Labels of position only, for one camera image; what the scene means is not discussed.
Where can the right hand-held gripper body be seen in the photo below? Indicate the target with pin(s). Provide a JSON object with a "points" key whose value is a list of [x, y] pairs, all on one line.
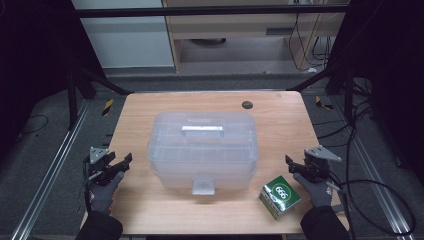
{"points": [[316, 168]]}

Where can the yellow black striped tape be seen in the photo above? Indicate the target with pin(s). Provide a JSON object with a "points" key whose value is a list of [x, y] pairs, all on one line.
{"points": [[107, 107], [322, 104]]}

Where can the person's left hand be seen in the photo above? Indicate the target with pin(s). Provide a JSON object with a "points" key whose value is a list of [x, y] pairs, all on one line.
{"points": [[101, 196]]}

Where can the white cabinet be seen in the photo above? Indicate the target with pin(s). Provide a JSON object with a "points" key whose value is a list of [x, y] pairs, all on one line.
{"points": [[126, 43]]}

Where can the small green cardboard box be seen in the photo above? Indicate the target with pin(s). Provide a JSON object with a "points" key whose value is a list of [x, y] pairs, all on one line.
{"points": [[279, 197]]}

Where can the black horizontal frame bar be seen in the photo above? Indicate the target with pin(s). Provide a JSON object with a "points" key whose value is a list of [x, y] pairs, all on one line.
{"points": [[200, 12]]}

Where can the light wooden desk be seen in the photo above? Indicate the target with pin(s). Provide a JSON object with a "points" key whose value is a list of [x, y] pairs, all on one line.
{"points": [[233, 25]]}

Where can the small grey metal piece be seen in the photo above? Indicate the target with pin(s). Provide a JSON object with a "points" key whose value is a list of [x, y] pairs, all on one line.
{"points": [[338, 208]]}

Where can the dark round table grommet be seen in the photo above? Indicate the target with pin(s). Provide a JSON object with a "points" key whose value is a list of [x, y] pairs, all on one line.
{"points": [[247, 105]]}

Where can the clear plastic storage box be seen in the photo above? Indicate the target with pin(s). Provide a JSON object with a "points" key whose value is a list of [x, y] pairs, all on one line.
{"points": [[203, 156]]}

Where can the person's right hand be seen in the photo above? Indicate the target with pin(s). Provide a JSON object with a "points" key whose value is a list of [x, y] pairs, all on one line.
{"points": [[318, 195]]}

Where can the black metal stand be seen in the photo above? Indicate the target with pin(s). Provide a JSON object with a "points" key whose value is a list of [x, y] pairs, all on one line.
{"points": [[71, 100], [348, 96]]}

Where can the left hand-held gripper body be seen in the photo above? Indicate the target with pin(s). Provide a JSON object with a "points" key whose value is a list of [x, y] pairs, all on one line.
{"points": [[100, 173]]}

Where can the black curtain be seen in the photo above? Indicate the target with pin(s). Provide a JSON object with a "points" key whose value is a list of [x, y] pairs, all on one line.
{"points": [[36, 60], [393, 66]]}

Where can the aluminium floor rail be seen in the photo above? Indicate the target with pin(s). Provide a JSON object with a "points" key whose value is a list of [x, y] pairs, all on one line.
{"points": [[373, 180], [50, 173]]}

